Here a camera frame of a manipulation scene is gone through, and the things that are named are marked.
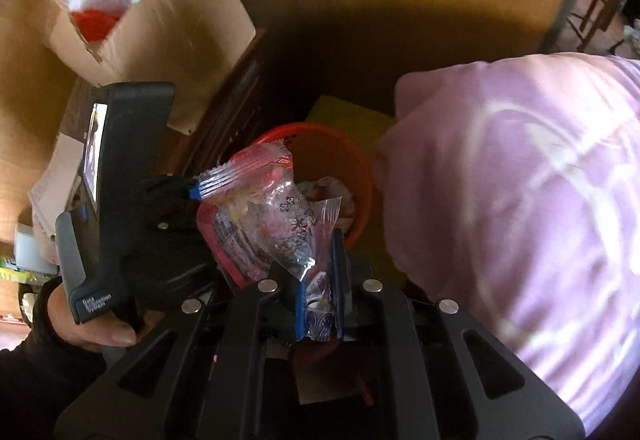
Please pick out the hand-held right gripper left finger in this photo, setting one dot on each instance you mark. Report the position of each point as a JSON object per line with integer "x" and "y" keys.
{"x": 298, "y": 312}

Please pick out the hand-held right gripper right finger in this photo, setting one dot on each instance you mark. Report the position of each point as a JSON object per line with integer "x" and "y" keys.
{"x": 339, "y": 280}

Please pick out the red printed packet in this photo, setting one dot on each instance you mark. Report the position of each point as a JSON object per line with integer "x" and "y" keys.
{"x": 225, "y": 240}

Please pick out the purple printed blanket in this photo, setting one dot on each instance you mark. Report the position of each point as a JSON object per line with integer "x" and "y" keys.
{"x": 525, "y": 220}

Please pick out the clear blue-print wrapper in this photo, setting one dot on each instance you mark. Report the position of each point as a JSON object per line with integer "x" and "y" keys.
{"x": 317, "y": 320}

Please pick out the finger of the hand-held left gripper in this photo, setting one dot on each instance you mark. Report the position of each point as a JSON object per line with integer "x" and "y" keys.
{"x": 194, "y": 193}

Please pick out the orange trash bin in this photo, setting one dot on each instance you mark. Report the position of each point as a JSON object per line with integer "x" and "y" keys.
{"x": 325, "y": 152}

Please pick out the person's left forearm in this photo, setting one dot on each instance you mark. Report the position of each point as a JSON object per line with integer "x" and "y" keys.
{"x": 35, "y": 380}

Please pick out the green printed box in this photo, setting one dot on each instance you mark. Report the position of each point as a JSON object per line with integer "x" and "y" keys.
{"x": 15, "y": 270}

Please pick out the person's left hand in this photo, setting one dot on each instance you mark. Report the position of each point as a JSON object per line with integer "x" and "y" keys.
{"x": 100, "y": 331}

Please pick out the dark wooden furniture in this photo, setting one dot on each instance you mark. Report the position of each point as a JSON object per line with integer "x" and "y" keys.
{"x": 225, "y": 107}

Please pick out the red item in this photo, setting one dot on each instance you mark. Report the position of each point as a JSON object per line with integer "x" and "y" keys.
{"x": 95, "y": 22}

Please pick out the clear dark-print wrapper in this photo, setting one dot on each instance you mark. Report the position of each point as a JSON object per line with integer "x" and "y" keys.
{"x": 295, "y": 225}

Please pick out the flat cardboard sheet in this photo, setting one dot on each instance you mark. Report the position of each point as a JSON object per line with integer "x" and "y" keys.
{"x": 55, "y": 180}

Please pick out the cardboard box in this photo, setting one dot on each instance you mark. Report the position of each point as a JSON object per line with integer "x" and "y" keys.
{"x": 175, "y": 29}

